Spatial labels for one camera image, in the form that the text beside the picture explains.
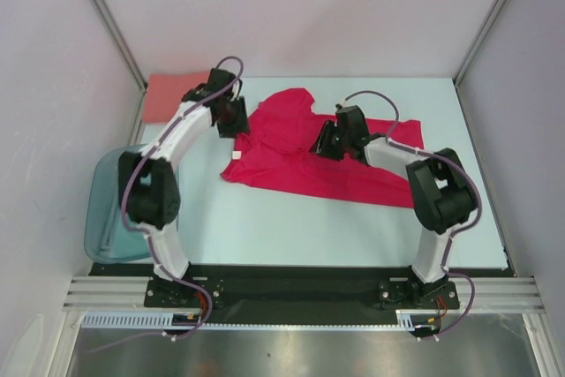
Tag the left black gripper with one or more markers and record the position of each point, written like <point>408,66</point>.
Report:
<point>241,125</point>

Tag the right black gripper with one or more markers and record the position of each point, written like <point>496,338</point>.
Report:
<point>321,146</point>

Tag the red t shirt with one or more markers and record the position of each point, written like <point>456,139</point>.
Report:
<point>275,155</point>

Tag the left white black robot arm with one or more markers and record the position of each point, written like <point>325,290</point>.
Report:
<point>148,192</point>

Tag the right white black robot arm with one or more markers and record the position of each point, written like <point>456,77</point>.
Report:
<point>443,196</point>

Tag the folded salmon pink t shirt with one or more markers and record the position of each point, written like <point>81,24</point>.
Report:
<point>165,93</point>

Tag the teal transparent plastic bin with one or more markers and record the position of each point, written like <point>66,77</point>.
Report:
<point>106,239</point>

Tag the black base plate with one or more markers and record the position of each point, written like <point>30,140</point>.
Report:
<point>310,295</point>

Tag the white slotted cable duct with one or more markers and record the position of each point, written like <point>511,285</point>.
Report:
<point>183,322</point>

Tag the left aluminium frame post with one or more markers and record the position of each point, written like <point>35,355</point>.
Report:
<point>116,36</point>

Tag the aluminium frame post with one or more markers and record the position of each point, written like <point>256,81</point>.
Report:
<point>486,27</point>
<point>116,36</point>

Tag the right aluminium frame post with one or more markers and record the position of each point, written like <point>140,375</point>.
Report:
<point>486,27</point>

